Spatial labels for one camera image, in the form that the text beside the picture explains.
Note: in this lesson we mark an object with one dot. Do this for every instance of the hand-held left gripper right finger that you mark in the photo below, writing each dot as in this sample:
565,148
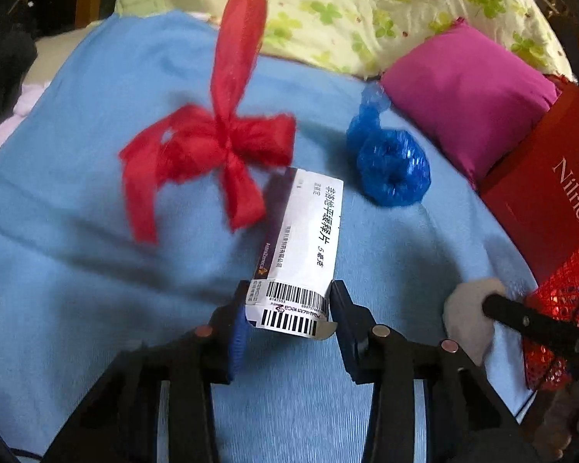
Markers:
343,335

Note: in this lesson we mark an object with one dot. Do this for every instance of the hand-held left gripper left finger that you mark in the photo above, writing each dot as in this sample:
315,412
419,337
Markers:
236,337

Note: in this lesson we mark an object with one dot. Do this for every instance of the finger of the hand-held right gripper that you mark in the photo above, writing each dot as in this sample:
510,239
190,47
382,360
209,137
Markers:
535,320

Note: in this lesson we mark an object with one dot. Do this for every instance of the red plastic mesh basket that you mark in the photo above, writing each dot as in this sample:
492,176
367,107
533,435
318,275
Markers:
559,294

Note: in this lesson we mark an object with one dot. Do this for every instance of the white paper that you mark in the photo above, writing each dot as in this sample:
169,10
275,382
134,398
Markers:
463,328

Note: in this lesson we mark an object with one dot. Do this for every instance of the white medicine box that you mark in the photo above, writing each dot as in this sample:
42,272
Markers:
304,231

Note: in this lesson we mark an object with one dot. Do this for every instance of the blue plastic bag bundle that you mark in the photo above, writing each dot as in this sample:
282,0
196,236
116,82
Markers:
391,164

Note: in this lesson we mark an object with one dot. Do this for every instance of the red ribbon bow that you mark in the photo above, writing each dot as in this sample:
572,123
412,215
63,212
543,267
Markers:
231,130

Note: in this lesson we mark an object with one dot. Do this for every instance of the red paper shopping bag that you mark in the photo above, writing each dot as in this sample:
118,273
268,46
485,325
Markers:
550,202

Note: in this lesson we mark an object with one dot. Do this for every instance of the light blue blanket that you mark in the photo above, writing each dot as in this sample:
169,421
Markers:
77,251

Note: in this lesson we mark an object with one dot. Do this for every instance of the pink pillow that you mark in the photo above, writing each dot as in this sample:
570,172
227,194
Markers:
463,87

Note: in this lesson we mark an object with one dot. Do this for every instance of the white bed sheet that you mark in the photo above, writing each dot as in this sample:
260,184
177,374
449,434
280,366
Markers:
19,106

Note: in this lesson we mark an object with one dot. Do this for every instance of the green clover print quilt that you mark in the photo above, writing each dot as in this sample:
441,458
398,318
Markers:
366,0

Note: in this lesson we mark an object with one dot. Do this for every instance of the black fluffy cloth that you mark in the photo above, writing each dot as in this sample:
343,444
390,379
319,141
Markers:
5,67

